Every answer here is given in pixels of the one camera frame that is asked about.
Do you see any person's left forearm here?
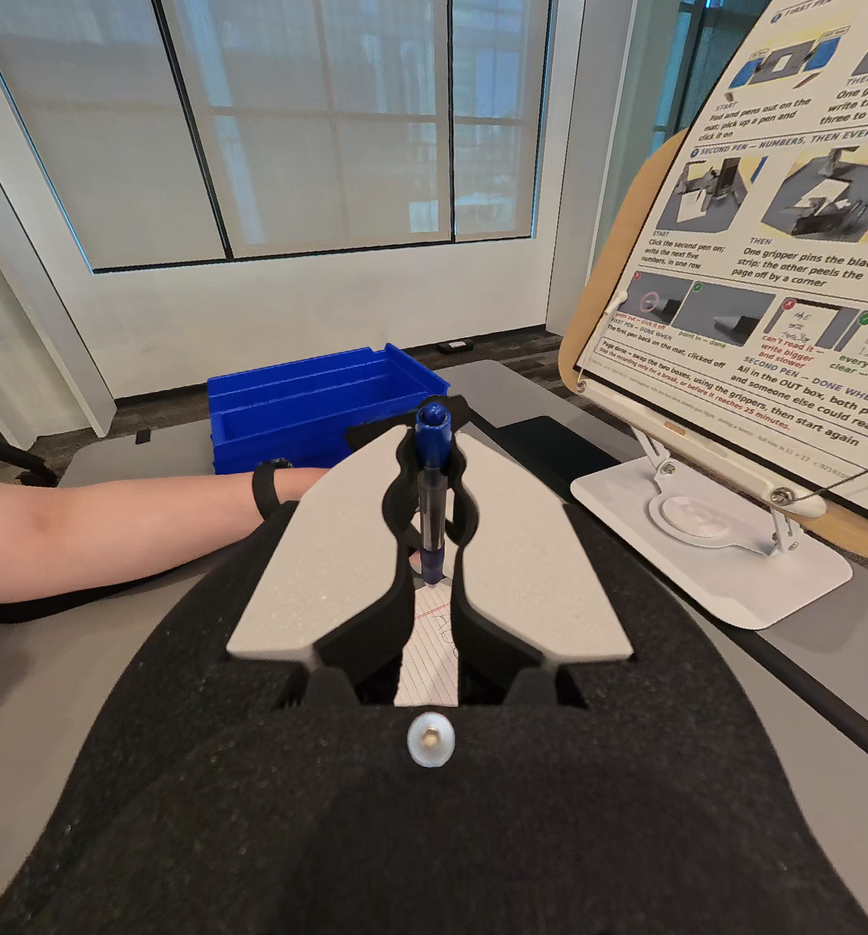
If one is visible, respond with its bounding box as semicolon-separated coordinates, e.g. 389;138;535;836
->
0;467;333;606

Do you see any black office chair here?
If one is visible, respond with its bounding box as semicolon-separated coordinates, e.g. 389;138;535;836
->
0;412;58;486

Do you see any black desk mat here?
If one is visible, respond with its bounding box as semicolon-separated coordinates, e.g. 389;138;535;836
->
471;415;621;505

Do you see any wooden backing board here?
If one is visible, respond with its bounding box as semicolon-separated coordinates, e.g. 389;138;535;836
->
558;128;868;567

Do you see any blue click pen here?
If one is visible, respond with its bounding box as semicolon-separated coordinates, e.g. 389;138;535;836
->
414;400;453;589

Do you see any blue plastic bin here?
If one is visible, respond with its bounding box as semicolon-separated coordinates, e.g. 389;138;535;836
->
208;343;451;476

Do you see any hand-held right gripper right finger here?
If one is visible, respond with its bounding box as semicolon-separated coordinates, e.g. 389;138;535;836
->
449;430;635;672

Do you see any black wristband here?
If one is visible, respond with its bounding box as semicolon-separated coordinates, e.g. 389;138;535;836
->
251;457;295;521

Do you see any white lined notepad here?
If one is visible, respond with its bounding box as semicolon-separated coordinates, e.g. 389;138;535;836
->
394;580;463;708

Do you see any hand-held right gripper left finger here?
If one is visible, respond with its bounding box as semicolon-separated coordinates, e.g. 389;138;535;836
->
226;424;416;673

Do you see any large glass window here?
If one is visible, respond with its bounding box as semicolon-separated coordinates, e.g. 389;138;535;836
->
0;0;552;275

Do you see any printed instruction sheet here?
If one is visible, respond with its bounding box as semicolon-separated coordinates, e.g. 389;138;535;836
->
584;0;868;516

